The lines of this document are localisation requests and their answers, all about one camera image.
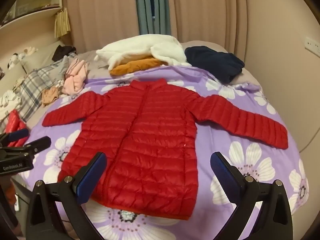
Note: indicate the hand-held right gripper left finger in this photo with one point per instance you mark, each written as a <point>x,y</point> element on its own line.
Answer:
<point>92,177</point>

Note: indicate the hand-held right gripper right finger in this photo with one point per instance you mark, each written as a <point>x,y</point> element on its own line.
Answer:
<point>222,172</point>

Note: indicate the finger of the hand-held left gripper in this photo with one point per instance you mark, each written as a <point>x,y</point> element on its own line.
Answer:
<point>40,143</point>
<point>21,133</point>

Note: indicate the red puffer jacket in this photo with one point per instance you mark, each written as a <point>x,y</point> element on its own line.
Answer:
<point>150,135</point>

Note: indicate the small red puffer garment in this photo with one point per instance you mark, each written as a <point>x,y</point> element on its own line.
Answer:
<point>13,123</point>

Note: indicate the purple floral blanket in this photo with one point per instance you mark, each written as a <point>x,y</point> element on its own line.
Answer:
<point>220,142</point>

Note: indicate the white cloth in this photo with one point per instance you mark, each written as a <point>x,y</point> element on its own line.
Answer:
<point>8,100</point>

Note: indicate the grey patterned garment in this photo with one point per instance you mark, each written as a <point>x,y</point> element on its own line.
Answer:
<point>32,90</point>

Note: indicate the tan cloth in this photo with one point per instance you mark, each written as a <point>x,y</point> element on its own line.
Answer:
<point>50,96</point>

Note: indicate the white plush toy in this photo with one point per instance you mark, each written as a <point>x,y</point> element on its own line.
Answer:
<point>13,61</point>
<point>31,50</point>

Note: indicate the pink garment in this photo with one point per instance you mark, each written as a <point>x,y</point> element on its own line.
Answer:
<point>75,80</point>

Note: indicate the black garment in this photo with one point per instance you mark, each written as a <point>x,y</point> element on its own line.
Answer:
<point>62,52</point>

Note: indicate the navy blue garment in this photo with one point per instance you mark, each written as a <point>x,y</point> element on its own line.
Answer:
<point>212,60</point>

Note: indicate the orange-brown garment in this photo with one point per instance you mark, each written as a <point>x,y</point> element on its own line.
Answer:
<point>130,67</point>

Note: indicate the yellowish hanging tassel cloth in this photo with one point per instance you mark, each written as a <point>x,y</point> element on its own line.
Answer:
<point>62,23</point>

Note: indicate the white fleece garment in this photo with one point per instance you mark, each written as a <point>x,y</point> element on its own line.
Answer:
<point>140,46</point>

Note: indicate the beige curtain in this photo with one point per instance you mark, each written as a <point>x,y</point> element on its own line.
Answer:
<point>105,12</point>
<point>205,10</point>

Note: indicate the white power strip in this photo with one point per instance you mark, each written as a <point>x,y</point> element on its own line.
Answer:
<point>312,44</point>

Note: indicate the teal curtain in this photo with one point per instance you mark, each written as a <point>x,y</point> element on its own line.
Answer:
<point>145,10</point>

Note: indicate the white wall shelf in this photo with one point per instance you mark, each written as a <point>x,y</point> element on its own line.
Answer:
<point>30,5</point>

